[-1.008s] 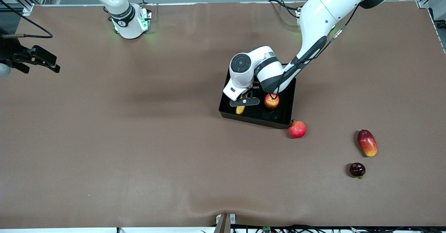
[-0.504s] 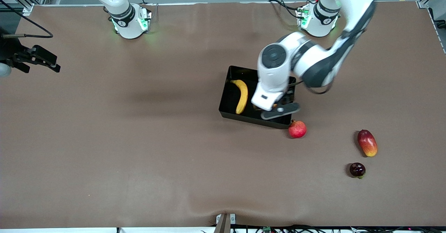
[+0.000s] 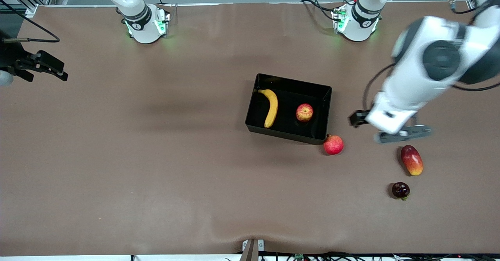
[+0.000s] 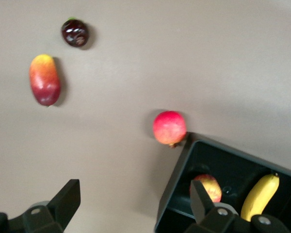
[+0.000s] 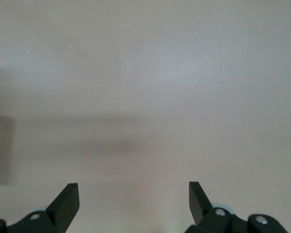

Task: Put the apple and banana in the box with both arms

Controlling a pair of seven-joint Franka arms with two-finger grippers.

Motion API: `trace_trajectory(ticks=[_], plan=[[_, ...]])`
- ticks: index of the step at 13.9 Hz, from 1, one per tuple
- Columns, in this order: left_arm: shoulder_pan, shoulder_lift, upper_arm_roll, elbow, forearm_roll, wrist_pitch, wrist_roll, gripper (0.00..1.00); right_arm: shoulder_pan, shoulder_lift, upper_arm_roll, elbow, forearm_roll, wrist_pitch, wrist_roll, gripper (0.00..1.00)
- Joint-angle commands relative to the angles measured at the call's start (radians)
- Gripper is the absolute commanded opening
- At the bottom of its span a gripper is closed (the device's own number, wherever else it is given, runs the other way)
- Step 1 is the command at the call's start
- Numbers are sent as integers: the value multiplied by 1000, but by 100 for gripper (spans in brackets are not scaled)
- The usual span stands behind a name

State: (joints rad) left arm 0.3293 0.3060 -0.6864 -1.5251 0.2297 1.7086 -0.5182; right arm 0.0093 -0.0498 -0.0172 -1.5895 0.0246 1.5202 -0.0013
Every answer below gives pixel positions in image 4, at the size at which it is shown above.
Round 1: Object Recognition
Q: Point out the red pomegranate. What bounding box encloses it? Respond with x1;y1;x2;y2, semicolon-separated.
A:
152;110;187;148

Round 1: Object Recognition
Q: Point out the red yellow mango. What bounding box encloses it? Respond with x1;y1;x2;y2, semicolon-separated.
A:
29;53;62;107

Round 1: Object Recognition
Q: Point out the red yellow apple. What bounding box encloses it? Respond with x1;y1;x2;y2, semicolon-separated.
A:
190;173;223;203

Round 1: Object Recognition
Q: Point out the black plastic box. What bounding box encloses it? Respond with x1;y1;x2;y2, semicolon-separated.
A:
154;132;291;233

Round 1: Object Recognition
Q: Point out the yellow banana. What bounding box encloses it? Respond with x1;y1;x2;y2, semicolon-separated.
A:
240;172;280;222

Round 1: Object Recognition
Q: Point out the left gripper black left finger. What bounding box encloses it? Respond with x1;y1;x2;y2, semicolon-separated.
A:
0;179;81;233

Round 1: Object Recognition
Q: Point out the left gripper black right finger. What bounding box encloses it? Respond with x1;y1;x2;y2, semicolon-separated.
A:
184;179;291;233

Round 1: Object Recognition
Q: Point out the dark purple mangosteen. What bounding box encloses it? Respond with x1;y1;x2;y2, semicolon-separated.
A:
60;17;90;48

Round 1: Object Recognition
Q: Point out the brown table cover cloth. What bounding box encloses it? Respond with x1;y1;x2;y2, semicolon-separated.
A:
0;0;291;233

